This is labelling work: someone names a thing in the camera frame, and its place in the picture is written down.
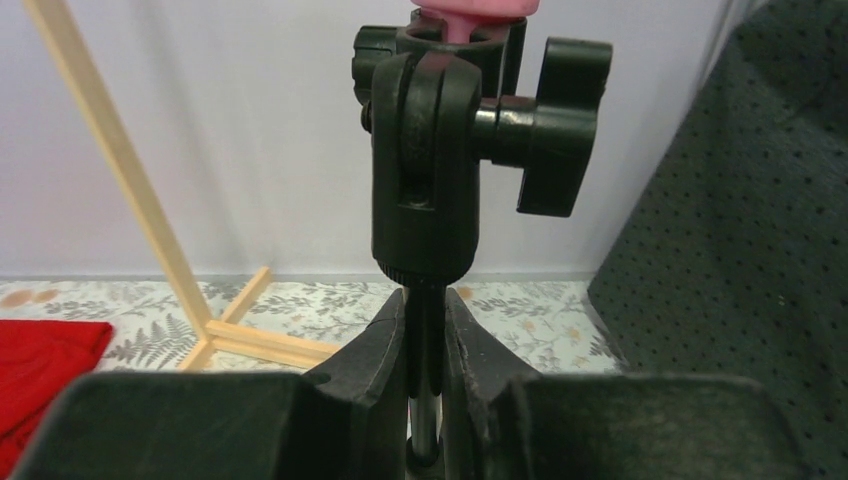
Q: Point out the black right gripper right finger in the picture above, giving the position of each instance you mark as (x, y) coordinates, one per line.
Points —
(505, 420)

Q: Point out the black tripod mic stand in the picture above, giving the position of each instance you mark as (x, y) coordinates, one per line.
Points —
(435, 110)

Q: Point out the dark dotted hanging garment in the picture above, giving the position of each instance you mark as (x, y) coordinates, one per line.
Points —
(734, 260)

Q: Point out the red folded cloth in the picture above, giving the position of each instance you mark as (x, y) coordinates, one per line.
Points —
(39, 358)

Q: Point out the pink microphone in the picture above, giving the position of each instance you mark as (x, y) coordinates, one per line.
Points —
(463, 17)

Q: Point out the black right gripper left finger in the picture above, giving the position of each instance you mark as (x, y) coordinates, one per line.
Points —
(344, 419)

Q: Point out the floral table mat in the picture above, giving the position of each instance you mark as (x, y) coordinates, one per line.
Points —
(547, 324)

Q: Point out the wooden clothes rack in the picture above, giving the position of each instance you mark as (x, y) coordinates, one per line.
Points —
(71, 55)

